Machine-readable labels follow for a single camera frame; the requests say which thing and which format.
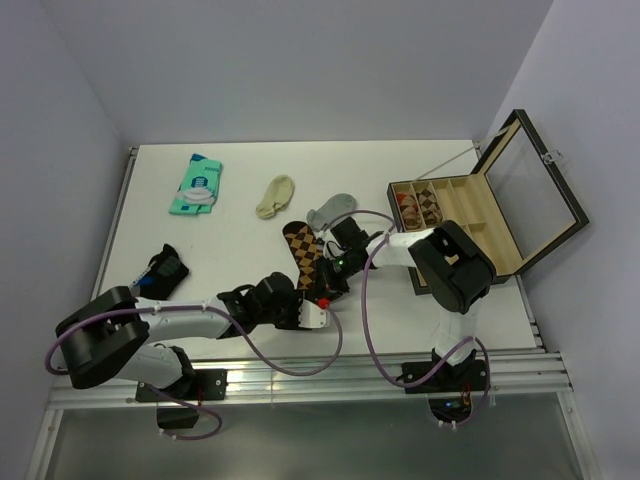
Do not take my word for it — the rolled brown argyle sock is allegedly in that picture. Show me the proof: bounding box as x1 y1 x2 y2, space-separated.
416 188 444 228

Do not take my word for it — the rolled orange argyle sock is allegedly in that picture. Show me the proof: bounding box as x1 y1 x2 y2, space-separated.
396 192 422 231

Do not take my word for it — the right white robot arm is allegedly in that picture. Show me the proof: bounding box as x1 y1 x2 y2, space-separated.
310 212 497 390

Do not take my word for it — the cream ankle sock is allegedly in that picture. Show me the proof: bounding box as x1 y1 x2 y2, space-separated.
255 175 295 220

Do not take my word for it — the aluminium frame rail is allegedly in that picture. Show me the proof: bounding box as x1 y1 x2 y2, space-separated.
46 351 573 410

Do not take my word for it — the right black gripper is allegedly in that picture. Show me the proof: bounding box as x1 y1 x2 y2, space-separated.
312 250 360 303

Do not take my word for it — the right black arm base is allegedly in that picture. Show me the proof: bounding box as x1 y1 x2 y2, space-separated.
405 350 489 424

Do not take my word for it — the grey ankle sock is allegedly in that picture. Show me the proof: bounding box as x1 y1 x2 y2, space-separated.
306 193 357 232

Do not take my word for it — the black blue sock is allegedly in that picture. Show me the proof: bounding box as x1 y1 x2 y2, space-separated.
129 244 190 300

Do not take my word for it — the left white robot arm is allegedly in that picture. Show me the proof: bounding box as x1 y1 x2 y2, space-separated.
56 272 309 399

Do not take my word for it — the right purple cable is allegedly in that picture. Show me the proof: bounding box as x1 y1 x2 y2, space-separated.
319 208 491 431

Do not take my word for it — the black compartment storage box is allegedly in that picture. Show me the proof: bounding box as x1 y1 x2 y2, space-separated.
387 109 590 283

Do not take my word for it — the brown argyle sock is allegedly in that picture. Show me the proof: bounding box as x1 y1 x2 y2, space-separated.
416 188 444 228
282 221 323 291

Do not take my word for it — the teal patterned sock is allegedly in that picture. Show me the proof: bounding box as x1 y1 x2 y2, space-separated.
168 153 223 215

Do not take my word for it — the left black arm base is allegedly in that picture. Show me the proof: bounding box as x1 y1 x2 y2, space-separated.
135 368 228 436

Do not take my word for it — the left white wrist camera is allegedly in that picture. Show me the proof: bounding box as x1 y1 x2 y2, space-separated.
299 299 331 330

